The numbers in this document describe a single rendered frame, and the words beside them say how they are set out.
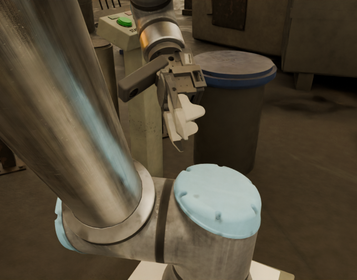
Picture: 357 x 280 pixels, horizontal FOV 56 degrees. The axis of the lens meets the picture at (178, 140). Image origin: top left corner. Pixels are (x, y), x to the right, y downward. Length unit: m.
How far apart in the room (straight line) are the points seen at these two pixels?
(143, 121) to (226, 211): 0.63
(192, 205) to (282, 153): 1.05
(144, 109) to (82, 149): 0.76
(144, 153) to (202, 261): 0.64
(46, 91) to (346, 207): 1.18
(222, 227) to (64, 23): 0.38
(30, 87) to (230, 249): 0.41
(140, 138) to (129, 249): 0.61
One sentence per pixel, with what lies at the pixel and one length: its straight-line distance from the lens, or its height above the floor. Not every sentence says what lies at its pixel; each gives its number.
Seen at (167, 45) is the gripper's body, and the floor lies 0.61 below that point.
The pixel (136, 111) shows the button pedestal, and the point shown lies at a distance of 1.09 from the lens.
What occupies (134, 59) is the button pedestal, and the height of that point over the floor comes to 0.49.
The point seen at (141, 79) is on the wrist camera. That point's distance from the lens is 0.64.
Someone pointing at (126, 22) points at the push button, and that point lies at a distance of 0.97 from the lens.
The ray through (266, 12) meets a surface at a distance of 2.88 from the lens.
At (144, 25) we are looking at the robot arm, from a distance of 0.72.
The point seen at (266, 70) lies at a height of 0.43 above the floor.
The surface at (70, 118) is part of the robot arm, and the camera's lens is 0.28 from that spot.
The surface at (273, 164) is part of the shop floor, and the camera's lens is 1.45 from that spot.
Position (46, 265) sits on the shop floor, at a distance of 1.07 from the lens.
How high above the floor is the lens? 0.78
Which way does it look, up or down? 30 degrees down
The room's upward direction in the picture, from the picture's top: straight up
